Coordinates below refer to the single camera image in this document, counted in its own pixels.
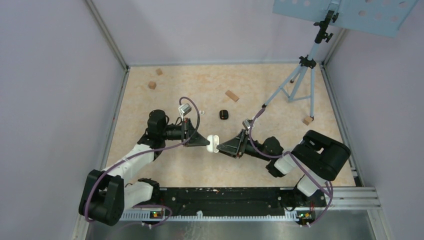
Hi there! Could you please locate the white slotted cable duct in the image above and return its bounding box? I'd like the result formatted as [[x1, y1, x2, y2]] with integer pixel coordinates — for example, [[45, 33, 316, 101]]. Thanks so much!
[[120, 209, 299, 222]]

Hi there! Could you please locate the light blue tripod stand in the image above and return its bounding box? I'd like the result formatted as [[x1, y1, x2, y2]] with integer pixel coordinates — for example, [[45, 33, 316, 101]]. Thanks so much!
[[261, 10, 339, 119]]

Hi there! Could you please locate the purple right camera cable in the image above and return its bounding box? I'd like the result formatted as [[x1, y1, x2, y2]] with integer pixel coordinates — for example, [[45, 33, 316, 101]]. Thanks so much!
[[248, 107, 334, 227]]

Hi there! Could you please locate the wooden cube near corner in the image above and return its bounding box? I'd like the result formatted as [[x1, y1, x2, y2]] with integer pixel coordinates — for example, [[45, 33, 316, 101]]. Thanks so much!
[[155, 68, 163, 76]]

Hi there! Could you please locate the purple camera cable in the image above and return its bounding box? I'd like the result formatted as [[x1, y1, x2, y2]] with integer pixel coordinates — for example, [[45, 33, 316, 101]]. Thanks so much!
[[248, 107, 334, 227], [83, 96, 202, 229]]

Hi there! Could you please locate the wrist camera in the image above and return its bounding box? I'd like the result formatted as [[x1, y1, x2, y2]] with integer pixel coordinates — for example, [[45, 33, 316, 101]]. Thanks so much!
[[242, 119, 253, 131], [178, 103, 192, 119]]

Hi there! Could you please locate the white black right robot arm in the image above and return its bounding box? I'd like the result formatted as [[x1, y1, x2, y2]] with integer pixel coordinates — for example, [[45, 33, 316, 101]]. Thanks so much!
[[212, 130, 351, 206]]

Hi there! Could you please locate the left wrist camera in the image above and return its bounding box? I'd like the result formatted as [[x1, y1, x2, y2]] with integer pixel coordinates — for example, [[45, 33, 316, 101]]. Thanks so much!
[[178, 103, 192, 119]]

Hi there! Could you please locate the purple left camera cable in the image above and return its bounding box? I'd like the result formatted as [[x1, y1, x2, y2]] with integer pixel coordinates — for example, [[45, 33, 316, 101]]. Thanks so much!
[[83, 96, 202, 229]]

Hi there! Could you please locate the white oval charging case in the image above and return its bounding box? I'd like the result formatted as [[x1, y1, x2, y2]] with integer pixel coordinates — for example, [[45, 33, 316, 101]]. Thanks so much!
[[206, 134, 220, 153]]

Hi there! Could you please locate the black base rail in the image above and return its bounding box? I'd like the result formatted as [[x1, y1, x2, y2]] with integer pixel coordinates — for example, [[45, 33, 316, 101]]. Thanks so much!
[[141, 187, 327, 217]]

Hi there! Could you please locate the light blue perforated panel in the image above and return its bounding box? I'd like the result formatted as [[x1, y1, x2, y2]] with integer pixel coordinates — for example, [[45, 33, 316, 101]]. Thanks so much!
[[272, 0, 418, 38]]

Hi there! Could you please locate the wooden cube left side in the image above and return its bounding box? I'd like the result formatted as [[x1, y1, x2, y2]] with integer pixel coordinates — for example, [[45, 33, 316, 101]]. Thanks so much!
[[148, 81, 157, 90]]

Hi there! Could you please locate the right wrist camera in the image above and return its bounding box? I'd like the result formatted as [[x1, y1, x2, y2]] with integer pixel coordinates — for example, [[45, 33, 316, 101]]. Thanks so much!
[[242, 119, 253, 131]]

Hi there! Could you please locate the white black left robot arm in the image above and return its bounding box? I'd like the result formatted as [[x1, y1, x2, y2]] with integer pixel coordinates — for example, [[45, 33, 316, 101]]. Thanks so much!
[[78, 109, 219, 226]]

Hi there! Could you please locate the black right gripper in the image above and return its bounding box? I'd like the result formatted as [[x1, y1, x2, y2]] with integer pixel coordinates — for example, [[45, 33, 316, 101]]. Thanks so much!
[[217, 128, 272, 161]]

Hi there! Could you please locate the long wooden block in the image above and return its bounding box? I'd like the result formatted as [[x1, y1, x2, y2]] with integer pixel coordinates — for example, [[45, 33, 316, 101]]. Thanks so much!
[[225, 90, 240, 102]]

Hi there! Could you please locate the wooden block under tripod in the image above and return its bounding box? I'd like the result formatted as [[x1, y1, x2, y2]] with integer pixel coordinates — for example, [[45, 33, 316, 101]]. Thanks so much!
[[302, 116, 314, 126]]

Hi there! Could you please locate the black case with gold band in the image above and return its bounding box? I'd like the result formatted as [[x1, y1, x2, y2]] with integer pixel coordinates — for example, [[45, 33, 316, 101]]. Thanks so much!
[[219, 109, 229, 120]]

